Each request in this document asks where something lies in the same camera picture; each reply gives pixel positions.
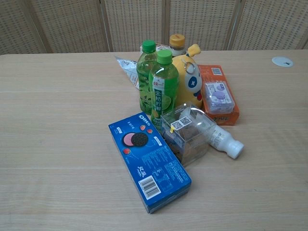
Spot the blue Oreo cookie box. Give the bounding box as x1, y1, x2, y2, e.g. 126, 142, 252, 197
108, 112, 193, 214

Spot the green drink bottle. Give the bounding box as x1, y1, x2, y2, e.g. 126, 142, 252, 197
148, 50, 180, 133

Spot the orange cap brown bottle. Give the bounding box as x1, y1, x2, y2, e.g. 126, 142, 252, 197
168, 34, 188, 58

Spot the white keychain tag with ring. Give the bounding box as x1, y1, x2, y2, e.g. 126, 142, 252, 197
183, 60, 203, 95

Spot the clear plastic cookie box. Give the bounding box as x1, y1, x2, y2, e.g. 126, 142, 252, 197
160, 102, 217, 167

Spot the woven folding screen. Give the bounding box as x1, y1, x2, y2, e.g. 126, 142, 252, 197
0, 0, 308, 56

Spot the silver white snack bag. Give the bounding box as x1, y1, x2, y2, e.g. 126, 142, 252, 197
114, 55, 141, 90

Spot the orange cardboard box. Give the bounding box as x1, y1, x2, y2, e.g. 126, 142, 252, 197
198, 64, 241, 127

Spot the green tea bottle leaf label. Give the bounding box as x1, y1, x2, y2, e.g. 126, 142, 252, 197
136, 39, 158, 116

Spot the white milk drink bottle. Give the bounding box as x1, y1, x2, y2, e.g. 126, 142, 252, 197
192, 108, 244, 159

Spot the yellow plush toy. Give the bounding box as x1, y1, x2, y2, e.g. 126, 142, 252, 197
171, 44, 204, 109

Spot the purple clear plastic box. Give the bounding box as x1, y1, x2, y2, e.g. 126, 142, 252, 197
203, 81, 236, 115

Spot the round silver table grommet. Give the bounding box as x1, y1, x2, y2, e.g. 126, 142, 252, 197
272, 56, 295, 66

